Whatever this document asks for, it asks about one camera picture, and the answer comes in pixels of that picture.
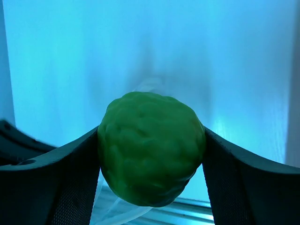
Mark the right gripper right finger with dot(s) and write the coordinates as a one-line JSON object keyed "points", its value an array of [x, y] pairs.
{"points": [[247, 189]]}

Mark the bumpy green toy vegetable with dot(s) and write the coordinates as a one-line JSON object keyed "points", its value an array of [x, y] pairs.
{"points": [[149, 147]]}

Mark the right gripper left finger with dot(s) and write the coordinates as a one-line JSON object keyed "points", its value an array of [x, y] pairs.
{"points": [[44, 185]]}

